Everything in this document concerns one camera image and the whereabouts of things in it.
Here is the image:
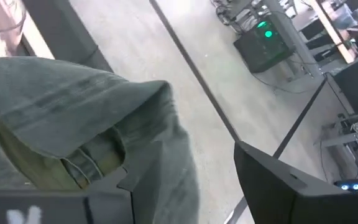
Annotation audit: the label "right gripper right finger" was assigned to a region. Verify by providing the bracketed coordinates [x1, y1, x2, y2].
[233, 140, 358, 224]

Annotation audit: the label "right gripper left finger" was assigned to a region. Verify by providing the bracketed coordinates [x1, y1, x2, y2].
[0, 167, 135, 224]

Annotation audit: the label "black device blue lights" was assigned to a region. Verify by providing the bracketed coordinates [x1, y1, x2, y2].
[334, 177, 358, 192]

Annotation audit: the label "black computer tower green lights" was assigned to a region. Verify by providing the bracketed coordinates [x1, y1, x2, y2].
[233, 19, 294, 74]

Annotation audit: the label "grey metal table leg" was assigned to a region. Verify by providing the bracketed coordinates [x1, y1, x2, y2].
[264, 0, 324, 78]

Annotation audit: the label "wooden desk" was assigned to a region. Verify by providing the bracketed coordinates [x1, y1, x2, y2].
[311, 0, 357, 65]

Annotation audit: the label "black frame post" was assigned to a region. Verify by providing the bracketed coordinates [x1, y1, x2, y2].
[22, 0, 114, 73]

